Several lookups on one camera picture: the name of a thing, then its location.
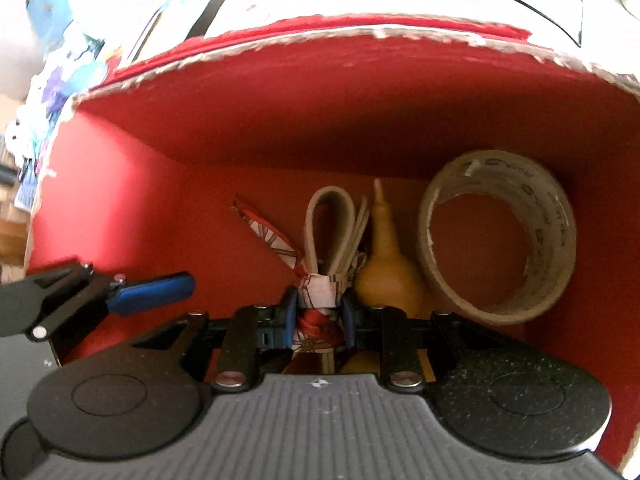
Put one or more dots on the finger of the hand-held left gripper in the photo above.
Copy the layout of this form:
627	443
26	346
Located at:
150	291

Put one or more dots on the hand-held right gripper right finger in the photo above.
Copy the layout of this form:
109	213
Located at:
348	317

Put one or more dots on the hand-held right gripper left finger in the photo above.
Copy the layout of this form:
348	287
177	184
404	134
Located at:
288	312

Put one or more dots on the white booklet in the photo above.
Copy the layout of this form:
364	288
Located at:
175	20

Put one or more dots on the red cardboard box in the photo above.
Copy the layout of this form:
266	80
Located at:
300	125

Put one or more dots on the pile of colourful packets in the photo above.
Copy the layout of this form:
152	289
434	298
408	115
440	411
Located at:
65	85

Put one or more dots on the blue packet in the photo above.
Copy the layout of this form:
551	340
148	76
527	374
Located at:
47	10

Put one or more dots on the tan gourd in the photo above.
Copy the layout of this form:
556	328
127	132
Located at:
385	270

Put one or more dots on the printed packing tape roll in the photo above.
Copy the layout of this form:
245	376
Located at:
555	220

